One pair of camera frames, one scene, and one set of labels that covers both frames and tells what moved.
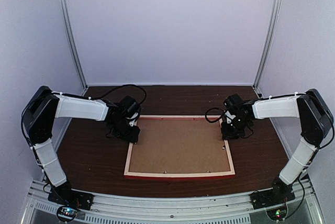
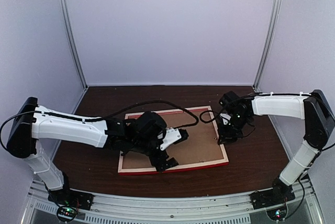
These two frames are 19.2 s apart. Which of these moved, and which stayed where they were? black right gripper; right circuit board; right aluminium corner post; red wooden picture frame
Moved: red wooden picture frame
Stayed: right circuit board; black right gripper; right aluminium corner post
